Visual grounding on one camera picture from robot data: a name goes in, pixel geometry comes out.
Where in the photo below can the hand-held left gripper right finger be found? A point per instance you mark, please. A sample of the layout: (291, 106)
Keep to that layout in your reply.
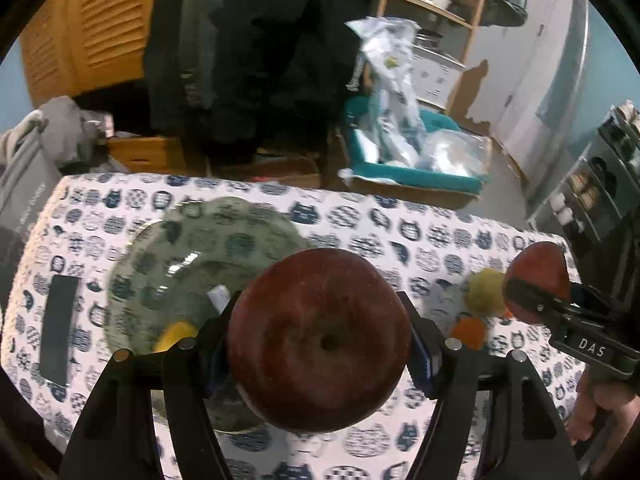
(422, 360)

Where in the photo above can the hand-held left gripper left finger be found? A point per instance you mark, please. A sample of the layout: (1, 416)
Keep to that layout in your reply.
(215, 370)

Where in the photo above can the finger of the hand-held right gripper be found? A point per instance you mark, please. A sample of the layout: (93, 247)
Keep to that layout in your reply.
(535, 300)
(580, 295)

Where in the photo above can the red apple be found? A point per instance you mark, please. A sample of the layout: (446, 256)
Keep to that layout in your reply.
(310, 335)
(537, 265)

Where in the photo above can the small yellow pear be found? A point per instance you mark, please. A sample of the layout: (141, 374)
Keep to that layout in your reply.
(485, 292)

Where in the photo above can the large yellow-green pear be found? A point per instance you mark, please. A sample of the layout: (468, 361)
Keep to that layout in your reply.
(172, 336)

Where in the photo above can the green glass bowl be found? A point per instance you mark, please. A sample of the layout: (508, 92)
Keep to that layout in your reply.
(200, 250)

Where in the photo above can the person's right hand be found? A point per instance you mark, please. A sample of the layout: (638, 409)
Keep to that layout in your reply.
(610, 405)

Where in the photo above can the cat print tablecloth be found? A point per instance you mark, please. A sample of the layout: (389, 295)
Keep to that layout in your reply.
(400, 240)

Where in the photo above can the metal shoe rack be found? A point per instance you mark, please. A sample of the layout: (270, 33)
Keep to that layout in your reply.
(595, 160)

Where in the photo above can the large cardboard box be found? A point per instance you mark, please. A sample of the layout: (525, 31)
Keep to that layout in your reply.
(425, 197)

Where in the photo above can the black phone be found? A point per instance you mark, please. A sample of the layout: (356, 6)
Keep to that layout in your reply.
(59, 330)

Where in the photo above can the clear plastic bag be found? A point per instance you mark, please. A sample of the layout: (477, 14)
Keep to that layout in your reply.
(455, 155)

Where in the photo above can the teal plastic bin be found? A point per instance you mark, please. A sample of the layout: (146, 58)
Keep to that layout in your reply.
(415, 177)

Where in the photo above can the cardboard box with red print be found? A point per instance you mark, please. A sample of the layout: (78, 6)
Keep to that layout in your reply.
(280, 172)

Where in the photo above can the metal pipe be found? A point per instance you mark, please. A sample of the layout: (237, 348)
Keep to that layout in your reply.
(570, 85)

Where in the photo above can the wooden drawer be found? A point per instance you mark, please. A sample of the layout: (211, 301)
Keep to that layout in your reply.
(145, 152)

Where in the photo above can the grey door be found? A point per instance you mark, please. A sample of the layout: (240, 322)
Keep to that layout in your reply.
(525, 60)

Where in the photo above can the grey laundry bag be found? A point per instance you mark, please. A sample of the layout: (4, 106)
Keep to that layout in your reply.
(25, 195)

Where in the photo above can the white patterned bag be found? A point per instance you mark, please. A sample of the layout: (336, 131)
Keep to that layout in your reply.
(390, 85)

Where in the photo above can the dark grey hoodie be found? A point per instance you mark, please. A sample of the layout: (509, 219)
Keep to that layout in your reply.
(65, 125)

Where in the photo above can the dark hanging bag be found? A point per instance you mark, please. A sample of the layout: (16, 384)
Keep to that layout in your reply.
(505, 10)

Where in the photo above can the wooden shelf rack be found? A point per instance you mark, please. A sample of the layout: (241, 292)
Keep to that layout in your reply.
(425, 8)

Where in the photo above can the thin black coat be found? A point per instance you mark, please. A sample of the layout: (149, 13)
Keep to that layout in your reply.
(160, 60)

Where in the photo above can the large black hooded jacket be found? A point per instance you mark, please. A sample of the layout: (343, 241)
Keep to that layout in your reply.
(280, 60)

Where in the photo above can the grey jacket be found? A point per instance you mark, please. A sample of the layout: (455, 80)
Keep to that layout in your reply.
(200, 35)

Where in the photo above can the wooden louvered wardrobe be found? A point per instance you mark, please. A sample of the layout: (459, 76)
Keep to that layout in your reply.
(100, 20)

